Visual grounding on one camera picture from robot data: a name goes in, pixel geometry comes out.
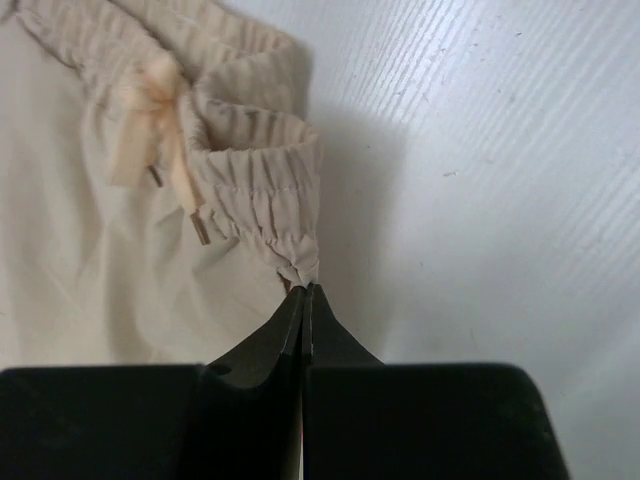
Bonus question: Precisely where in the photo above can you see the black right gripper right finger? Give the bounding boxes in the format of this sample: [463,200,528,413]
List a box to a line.
[302,285,570,479]

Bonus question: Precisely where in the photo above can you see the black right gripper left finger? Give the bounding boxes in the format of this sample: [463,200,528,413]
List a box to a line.
[1,287,306,479]

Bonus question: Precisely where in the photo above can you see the beige trousers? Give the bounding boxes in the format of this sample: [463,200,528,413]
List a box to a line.
[1,1,322,372]

